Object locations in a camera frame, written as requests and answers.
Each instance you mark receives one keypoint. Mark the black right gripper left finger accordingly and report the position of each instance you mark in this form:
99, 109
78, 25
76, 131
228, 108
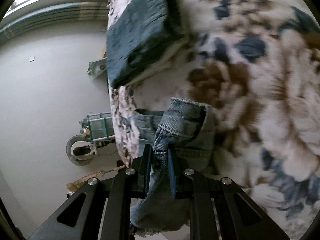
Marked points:
100, 209

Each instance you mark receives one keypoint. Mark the floral bed cover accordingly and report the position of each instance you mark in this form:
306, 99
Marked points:
256, 62

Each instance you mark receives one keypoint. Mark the green white plastic bag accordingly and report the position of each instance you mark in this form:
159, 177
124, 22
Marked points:
96, 68

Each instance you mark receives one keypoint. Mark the teal metal rack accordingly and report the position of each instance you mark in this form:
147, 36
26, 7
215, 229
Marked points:
97, 127

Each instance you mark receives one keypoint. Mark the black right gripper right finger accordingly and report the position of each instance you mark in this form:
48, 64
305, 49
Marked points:
219, 209

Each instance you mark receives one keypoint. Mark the distressed blue denim shorts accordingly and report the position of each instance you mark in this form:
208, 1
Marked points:
180, 137

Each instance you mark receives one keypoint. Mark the folded blue denim pants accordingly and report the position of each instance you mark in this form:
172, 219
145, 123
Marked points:
140, 37

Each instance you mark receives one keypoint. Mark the left striped curtain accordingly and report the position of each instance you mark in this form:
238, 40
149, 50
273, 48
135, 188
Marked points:
77, 11

